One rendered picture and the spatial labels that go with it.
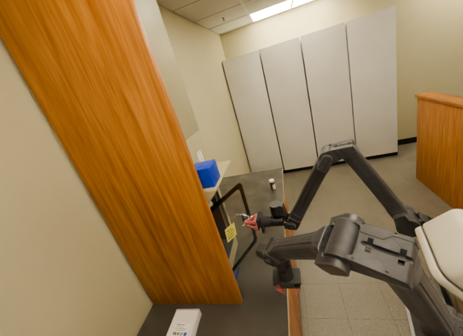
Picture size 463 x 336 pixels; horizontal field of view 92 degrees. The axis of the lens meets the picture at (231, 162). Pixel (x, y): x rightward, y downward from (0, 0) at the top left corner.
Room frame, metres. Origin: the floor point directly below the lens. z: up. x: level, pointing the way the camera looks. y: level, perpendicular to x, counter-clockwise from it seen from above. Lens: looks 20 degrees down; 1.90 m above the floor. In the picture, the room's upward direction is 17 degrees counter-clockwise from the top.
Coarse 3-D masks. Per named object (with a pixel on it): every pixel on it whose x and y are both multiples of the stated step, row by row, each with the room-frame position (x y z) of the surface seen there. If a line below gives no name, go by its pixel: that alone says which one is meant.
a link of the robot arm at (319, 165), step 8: (320, 160) 0.75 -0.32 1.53; (328, 160) 0.74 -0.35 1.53; (320, 168) 0.75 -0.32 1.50; (328, 168) 0.74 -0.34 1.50; (312, 176) 0.80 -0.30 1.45; (320, 176) 0.79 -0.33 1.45; (312, 184) 0.80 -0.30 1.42; (320, 184) 0.80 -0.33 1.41; (304, 192) 0.83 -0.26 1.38; (312, 192) 0.81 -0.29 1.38; (304, 200) 0.83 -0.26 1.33; (296, 208) 0.85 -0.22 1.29; (304, 208) 0.83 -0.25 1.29; (296, 216) 0.85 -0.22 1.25; (296, 224) 0.85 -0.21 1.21
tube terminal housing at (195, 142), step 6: (198, 132) 1.14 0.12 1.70; (192, 138) 1.05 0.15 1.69; (198, 138) 1.12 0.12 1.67; (192, 144) 1.03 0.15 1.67; (198, 144) 1.09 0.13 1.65; (204, 144) 1.16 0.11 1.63; (192, 150) 1.01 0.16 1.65; (198, 150) 1.07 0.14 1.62; (204, 150) 1.13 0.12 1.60; (192, 156) 0.99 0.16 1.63; (204, 156) 1.11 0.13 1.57; (216, 192) 1.17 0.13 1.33; (216, 198) 1.15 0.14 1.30
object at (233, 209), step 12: (228, 192) 1.00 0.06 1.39; (240, 192) 1.06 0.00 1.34; (216, 204) 0.93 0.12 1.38; (228, 204) 0.98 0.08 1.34; (240, 204) 1.04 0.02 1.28; (216, 216) 0.91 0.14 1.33; (228, 216) 0.96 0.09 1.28; (240, 216) 1.02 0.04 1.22; (240, 228) 1.00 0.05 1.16; (240, 240) 0.98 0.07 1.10; (252, 240) 1.05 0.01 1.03; (228, 252) 0.91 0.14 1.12; (240, 252) 0.96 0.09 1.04
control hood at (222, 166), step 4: (228, 160) 1.12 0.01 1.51; (216, 164) 1.12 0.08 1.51; (220, 164) 1.10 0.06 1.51; (224, 164) 1.09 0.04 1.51; (228, 164) 1.08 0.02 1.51; (220, 168) 1.05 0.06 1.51; (224, 168) 1.03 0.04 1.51; (220, 172) 0.99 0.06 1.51; (224, 172) 0.99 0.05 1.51; (220, 176) 0.94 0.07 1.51; (220, 180) 0.91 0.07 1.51; (216, 184) 0.87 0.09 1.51; (208, 188) 0.86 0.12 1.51; (212, 188) 0.85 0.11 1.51; (216, 188) 0.84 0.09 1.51; (208, 192) 0.83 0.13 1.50; (212, 192) 0.83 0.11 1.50; (208, 196) 0.83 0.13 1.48; (212, 196) 0.83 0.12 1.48; (208, 200) 0.84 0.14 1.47
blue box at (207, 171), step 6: (198, 162) 0.95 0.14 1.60; (204, 162) 0.93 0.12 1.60; (210, 162) 0.91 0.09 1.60; (198, 168) 0.88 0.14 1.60; (204, 168) 0.86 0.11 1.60; (210, 168) 0.86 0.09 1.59; (216, 168) 0.93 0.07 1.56; (198, 174) 0.86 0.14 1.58; (204, 174) 0.86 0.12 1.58; (210, 174) 0.85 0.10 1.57; (216, 174) 0.90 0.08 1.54; (204, 180) 0.86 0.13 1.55; (210, 180) 0.85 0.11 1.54; (216, 180) 0.88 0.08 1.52; (204, 186) 0.86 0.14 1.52; (210, 186) 0.85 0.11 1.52
